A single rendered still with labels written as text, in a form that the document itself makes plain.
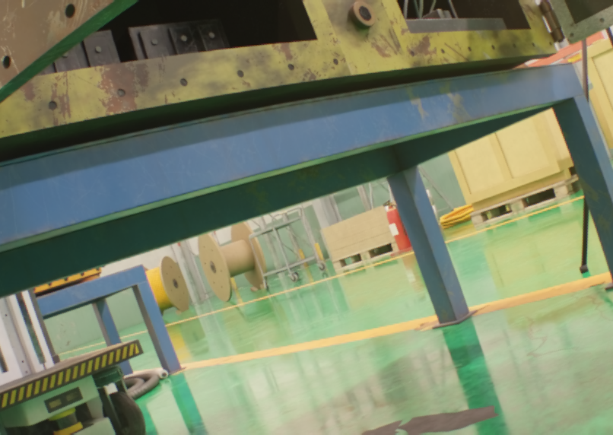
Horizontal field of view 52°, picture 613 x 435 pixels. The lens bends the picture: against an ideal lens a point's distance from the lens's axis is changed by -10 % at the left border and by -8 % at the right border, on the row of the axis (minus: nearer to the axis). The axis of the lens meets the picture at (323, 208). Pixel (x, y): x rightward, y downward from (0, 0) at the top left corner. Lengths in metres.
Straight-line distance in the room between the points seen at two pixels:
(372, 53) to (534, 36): 0.64
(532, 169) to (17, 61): 5.97
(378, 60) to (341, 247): 7.11
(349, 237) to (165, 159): 7.25
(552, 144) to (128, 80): 5.59
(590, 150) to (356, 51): 0.89
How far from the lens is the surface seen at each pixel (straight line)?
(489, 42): 1.56
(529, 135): 6.39
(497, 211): 7.13
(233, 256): 11.46
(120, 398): 2.19
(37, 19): 0.66
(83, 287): 3.71
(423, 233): 2.27
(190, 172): 0.95
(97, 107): 0.88
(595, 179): 1.90
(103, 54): 1.17
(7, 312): 2.37
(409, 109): 1.28
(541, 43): 1.78
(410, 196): 2.26
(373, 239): 7.89
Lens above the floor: 0.41
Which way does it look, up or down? 2 degrees up
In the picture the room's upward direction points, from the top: 20 degrees counter-clockwise
